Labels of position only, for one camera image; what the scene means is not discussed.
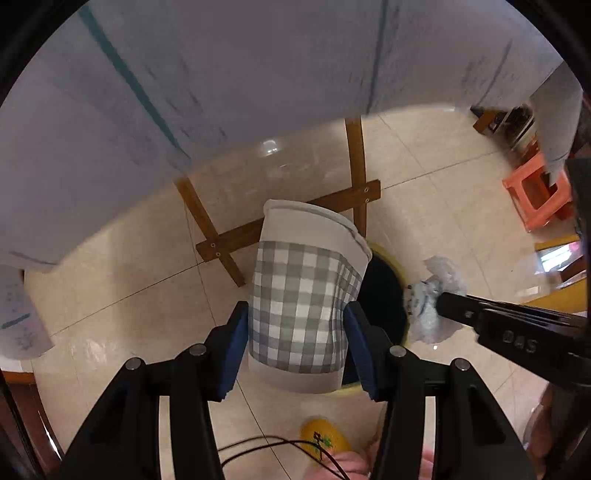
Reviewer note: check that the patterned light blue tablecloth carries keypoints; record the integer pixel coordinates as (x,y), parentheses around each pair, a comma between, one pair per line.
(102,102)

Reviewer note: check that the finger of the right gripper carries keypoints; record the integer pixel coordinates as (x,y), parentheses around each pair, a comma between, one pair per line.
(467,309)

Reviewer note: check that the black yellow-rimmed trash bin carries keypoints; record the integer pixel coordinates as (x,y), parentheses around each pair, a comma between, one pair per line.
(376,325)

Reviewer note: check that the white plastic wrapper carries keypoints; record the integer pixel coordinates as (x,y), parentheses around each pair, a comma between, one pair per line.
(420,299)

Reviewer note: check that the yellow plastic stool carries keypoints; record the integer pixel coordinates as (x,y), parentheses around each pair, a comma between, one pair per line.
(561,276)

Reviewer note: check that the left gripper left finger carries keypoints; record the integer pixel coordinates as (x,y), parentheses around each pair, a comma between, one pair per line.
(119,439)

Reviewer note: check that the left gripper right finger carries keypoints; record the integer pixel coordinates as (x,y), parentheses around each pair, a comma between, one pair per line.
(473,437)

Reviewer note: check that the grey checked paper cup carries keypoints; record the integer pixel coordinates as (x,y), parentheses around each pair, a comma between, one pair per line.
(296,338)

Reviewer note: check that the pink plastic stool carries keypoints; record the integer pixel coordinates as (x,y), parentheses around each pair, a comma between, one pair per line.
(537,201)

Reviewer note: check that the wooden table leg frame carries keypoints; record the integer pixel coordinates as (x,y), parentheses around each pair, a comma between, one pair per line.
(337,221)

